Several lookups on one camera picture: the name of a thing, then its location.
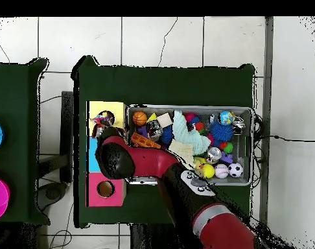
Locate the mint green muslin cloth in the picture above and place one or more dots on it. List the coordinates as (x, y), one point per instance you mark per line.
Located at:
(188, 137)

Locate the black and white soccer ball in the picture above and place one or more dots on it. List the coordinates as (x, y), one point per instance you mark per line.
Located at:
(235, 170)

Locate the dark green tablecloth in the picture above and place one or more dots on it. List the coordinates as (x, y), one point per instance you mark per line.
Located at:
(160, 85)
(15, 90)

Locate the wooden box with three holes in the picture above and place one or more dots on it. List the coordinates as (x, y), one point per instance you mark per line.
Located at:
(113, 199)

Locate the globe print ball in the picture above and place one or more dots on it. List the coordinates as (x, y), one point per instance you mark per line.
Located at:
(226, 118)

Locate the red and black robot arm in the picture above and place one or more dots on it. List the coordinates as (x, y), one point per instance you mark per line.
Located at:
(152, 160)

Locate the blue spiky rubber ball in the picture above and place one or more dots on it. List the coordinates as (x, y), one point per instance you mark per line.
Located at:
(167, 135)
(221, 131)

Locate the cream muslin cloth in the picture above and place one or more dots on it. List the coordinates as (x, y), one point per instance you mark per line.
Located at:
(183, 150)

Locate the orange toy basketball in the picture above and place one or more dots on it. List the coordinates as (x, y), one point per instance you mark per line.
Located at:
(139, 118)

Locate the orange toy building block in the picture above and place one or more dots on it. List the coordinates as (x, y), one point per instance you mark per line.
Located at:
(144, 141)

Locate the colourful dotted cloth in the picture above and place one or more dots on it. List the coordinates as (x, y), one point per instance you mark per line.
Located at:
(103, 119)

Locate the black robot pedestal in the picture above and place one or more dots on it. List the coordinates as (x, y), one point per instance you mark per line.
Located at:
(147, 238)

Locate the crushed black drink can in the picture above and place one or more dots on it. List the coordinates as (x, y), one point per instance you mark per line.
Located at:
(154, 129)

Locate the white toy baseball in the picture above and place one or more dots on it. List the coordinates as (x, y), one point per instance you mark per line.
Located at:
(221, 171)

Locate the plain yellow ball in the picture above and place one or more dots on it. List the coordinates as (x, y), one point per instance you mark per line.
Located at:
(208, 171)

